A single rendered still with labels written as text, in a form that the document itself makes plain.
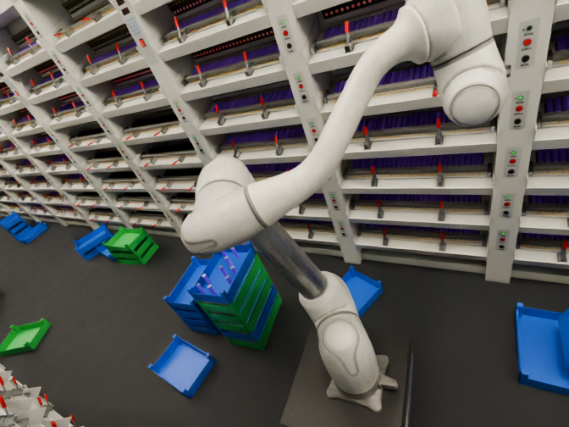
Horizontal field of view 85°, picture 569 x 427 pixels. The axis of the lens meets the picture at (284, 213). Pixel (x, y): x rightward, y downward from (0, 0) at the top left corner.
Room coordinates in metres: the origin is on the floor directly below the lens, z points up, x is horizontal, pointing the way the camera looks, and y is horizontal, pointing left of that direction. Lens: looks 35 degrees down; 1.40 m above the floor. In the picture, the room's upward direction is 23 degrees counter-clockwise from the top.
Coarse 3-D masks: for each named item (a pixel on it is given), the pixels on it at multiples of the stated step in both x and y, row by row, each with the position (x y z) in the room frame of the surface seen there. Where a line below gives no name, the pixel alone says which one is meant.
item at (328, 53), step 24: (360, 0) 1.22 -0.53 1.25; (384, 0) 1.18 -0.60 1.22; (504, 0) 0.86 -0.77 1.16; (336, 24) 1.27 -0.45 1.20; (360, 24) 1.19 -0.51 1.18; (384, 24) 1.09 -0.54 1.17; (504, 24) 0.83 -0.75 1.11; (312, 48) 1.23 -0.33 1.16; (336, 48) 1.18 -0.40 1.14; (360, 48) 1.09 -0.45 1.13; (312, 72) 1.21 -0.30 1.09
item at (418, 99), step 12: (504, 36) 0.93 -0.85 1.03; (504, 48) 0.89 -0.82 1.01; (504, 60) 0.85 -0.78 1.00; (336, 72) 1.32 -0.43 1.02; (324, 84) 1.29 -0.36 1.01; (324, 96) 1.24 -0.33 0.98; (384, 96) 1.08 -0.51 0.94; (396, 96) 1.04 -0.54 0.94; (408, 96) 1.01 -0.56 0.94; (420, 96) 0.98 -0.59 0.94; (432, 96) 0.95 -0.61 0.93; (324, 108) 1.21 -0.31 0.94; (372, 108) 1.08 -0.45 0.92; (384, 108) 1.05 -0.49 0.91; (396, 108) 1.03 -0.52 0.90; (408, 108) 1.00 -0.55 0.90; (420, 108) 0.98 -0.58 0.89; (324, 120) 1.21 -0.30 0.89
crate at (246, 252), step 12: (216, 252) 1.25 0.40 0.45; (228, 252) 1.27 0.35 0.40; (240, 252) 1.23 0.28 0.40; (252, 252) 1.17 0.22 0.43; (216, 264) 1.22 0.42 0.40; (228, 264) 1.18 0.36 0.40; (240, 264) 1.15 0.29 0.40; (216, 276) 1.14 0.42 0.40; (240, 276) 1.05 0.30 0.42; (192, 288) 1.05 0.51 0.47; (204, 288) 1.09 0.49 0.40; (216, 288) 1.06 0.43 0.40; (228, 288) 1.03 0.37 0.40; (204, 300) 1.01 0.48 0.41; (216, 300) 0.97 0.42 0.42; (228, 300) 0.94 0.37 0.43
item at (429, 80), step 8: (408, 80) 1.04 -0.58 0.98; (416, 80) 1.02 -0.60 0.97; (424, 80) 1.00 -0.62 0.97; (432, 80) 0.98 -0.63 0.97; (376, 88) 1.10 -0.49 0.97; (384, 88) 1.08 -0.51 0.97; (392, 88) 1.07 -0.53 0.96; (400, 88) 1.05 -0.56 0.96; (408, 88) 1.03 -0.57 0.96; (424, 88) 0.99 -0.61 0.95; (328, 96) 1.23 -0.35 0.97; (336, 96) 1.20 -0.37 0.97; (376, 96) 1.09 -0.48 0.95
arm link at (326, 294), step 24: (216, 168) 0.70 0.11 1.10; (240, 168) 0.72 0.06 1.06; (264, 240) 0.67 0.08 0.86; (288, 240) 0.70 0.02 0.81; (288, 264) 0.67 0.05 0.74; (312, 264) 0.70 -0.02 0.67; (312, 288) 0.67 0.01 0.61; (336, 288) 0.67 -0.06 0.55; (312, 312) 0.65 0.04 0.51; (336, 312) 0.62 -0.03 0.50
